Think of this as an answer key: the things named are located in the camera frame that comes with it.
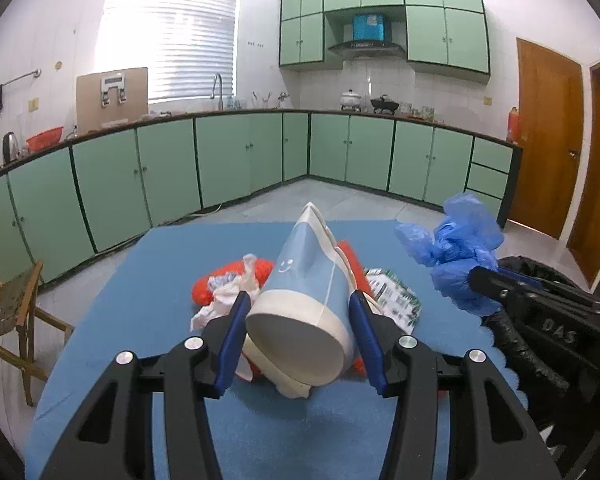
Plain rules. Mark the metal kettle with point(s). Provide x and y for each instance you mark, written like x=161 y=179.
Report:
x=10 y=147

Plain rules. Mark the green kitchen cabinets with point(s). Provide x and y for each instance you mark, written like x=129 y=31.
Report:
x=430 y=25
x=170 y=165

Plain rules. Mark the metal faucet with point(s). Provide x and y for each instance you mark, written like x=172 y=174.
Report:
x=219 y=85

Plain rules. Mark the green lower kitchen cabinets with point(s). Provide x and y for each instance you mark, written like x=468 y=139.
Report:
x=170 y=165

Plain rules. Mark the red bottle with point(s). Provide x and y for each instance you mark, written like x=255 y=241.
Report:
x=513 y=127

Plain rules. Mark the bin with black bag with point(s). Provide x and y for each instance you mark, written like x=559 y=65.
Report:
x=525 y=355

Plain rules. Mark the brown cardboard board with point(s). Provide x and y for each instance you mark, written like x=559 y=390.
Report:
x=87 y=105

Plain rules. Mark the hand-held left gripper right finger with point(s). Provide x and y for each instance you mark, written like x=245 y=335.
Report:
x=365 y=340

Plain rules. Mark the white pot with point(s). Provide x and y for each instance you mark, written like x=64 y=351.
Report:
x=351 y=100

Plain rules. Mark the red basin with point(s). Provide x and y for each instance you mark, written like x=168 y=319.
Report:
x=45 y=137

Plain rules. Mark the white device on cardboard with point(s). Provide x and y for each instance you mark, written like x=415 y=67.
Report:
x=114 y=82

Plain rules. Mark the black wok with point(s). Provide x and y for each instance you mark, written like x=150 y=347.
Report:
x=382 y=105

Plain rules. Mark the white tissue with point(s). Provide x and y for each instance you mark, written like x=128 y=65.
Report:
x=225 y=295

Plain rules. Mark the green printed packet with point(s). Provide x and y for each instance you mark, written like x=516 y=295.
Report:
x=397 y=300

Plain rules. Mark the blue plastic bag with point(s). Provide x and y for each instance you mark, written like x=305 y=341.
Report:
x=460 y=255

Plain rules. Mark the metal towel rail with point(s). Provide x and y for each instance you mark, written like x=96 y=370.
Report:
x=22 y=76

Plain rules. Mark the wooden chair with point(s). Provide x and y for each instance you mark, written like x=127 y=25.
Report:
x=10 y=305

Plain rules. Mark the blue and white paper cup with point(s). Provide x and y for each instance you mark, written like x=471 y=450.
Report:
x=300 y=280

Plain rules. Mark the white window blinds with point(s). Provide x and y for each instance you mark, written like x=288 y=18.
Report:
x=170 y=35

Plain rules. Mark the blue table mat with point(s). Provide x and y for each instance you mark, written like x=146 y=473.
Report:
x=145 y=280

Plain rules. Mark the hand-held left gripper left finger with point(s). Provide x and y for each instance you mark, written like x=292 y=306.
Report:
x=232 y=340

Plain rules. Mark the range hood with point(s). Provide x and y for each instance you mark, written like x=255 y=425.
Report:
x=367 y=47

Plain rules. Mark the green upper kitchen cabinets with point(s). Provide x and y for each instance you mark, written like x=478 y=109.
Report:
x=430 y=25

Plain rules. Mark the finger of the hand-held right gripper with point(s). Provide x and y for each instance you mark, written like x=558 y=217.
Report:
x=525 y=277
x=495 y=287

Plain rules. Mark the blue box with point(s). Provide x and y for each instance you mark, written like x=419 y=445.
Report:
x=370 y=27

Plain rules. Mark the red foam net sleeve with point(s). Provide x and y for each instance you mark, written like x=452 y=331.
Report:
x=204 y=294

